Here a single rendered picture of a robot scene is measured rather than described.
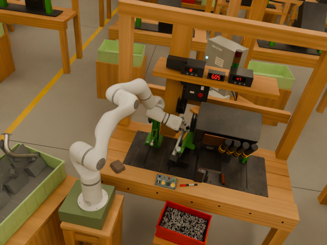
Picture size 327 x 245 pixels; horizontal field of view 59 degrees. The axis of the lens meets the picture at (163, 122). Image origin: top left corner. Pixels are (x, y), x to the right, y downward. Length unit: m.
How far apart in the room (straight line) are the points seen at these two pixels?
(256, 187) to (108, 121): 1.22
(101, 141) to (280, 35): 1.30
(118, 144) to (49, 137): 1.65
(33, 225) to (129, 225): 1.12
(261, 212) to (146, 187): 0.82
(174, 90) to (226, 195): 0.88
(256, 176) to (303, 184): 1.58
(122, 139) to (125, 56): 0.69
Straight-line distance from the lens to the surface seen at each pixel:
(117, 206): 2.04
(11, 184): 2.19
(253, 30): 2.04
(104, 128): 1.65
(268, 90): 2.13
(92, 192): 1.81
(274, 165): 2.56
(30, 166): 2.25
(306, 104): 2.33
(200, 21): 2.02
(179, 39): 2.08
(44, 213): 2.15
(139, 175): 2.15
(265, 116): 2.46
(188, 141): 2.04
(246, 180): 2.31
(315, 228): 3.52
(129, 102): 1.63
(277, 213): 2.20
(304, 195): 3.76
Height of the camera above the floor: 2.51
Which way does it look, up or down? 38 degrees down
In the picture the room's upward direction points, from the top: 7 degrees clockwise
